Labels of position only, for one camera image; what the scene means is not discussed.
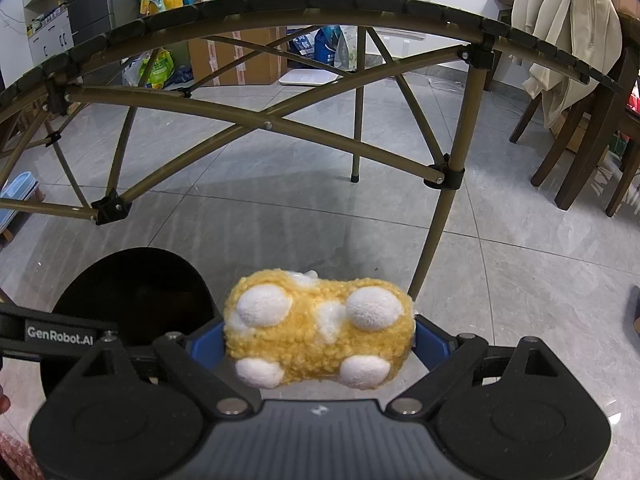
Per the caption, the row of small bottles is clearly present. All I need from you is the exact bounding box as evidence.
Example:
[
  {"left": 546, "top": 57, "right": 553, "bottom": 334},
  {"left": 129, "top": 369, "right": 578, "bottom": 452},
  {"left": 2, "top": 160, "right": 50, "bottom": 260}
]
[{"left": 27, "top": 2, "right": 71, "bottom": 36}]

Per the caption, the dark wooden side table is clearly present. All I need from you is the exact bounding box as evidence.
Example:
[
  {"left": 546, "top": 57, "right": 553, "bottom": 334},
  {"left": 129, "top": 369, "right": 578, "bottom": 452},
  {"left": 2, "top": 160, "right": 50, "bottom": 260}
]
[{"left": 487, "top": 0, "right": 516, "bottom": 92}]

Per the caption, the grey refrigerator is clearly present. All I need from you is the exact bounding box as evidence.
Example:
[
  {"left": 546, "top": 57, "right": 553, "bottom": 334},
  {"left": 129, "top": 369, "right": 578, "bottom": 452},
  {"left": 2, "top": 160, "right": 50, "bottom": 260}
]
[{"left": 64, "top": 0, "right": 117, "bottom": 47}]

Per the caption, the dark blue cloth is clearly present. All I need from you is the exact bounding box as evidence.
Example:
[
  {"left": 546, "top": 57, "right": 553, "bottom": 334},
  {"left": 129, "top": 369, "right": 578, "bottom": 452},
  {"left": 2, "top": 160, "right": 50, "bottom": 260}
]
[{"left": 627, "top": 285, "right": 640, "bottom": 336}]

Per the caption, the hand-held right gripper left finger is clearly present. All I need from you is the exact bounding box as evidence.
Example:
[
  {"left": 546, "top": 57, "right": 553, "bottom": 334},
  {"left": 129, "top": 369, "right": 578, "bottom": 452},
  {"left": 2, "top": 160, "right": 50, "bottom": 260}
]
[{"left": 70, "top": 320, "right": 263, "bottom": 419}]

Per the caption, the black round bin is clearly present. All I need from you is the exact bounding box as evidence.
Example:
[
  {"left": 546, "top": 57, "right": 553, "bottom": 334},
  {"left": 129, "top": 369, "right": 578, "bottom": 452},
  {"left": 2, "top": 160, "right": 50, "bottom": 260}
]
[{"left": 40, "top": 247, "right": 224, "bottom": 397}]

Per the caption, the pink fluffy rug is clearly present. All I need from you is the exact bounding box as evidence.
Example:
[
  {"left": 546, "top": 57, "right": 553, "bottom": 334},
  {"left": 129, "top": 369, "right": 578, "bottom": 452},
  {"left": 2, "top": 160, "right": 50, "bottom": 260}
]
[{"left": 0, "top": 430, "right": 37, "bottom": 480}]

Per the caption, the green plastic bag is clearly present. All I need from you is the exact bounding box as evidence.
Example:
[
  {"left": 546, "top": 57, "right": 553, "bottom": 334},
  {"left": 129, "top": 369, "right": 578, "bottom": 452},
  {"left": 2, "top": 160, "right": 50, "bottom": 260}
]
[{"left": 122, "top": 47, "right": 176, "bottom": 89}]

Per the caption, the yellow plush toy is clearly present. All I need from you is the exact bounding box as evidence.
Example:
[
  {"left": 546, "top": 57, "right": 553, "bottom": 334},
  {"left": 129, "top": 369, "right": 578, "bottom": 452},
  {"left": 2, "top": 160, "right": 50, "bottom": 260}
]
[{"left": 222, "top": 270, "right": 417, "bottom": 391}]

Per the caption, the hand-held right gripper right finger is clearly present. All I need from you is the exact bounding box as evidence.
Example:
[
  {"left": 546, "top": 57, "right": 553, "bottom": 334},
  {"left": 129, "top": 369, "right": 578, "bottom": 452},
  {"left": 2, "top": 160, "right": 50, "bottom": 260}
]
[{"left": 385, "top": 315, "right": 576, "bottom": 419}]

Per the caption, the yellow paper bag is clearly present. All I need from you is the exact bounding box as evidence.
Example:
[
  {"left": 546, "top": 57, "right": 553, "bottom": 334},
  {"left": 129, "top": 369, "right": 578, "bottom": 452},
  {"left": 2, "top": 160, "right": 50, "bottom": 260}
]
[{"left": 139, "top": 0, "right": 184, "bottom": 16}]

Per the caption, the blue and white bag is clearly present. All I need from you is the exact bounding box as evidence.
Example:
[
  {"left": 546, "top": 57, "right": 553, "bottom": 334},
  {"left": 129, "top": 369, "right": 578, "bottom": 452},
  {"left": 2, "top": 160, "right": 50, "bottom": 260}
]
[{"left": 287, "top": 25, "right": 341, "bottom": 69}]

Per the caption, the white floor scale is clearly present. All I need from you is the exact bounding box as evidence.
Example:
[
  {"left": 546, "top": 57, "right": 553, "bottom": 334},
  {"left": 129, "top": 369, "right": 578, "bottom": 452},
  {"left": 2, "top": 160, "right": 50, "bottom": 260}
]
[{"left": 279, "top": 67, "right": 341, "bottom": 86}]

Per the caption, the light blue litter box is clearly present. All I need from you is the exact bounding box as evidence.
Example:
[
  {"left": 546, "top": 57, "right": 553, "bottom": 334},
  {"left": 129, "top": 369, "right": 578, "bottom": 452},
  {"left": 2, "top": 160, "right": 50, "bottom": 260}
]
[{"left": 0, "top": 172, "right": 44, "bottom": 249}]

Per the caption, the taped cardboard box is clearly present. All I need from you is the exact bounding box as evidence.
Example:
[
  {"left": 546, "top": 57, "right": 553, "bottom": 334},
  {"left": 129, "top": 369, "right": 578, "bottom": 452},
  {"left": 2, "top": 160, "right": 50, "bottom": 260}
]
[{"left": 189, "top": 27, "right": 289, "bottom": 86}]

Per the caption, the dark wooden chair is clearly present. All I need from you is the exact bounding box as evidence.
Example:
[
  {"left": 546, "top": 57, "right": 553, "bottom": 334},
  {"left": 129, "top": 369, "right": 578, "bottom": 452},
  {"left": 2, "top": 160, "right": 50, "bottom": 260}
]
[{"left": 510, "top": 10, "right": 640, "bottom": 219}]

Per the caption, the beige jacket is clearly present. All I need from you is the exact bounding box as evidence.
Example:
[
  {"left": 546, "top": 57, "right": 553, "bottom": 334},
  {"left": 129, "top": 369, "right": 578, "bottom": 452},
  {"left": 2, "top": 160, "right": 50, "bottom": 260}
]
[{"left": 511, "top": 0, "right": 624, "bottom": 129}]

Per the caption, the white cabinet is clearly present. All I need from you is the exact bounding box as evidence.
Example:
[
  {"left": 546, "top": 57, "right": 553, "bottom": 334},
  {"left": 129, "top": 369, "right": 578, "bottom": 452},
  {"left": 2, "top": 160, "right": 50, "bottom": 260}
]
[{"left": 22, "top": 0, "right": 77, "bottom": 64}]

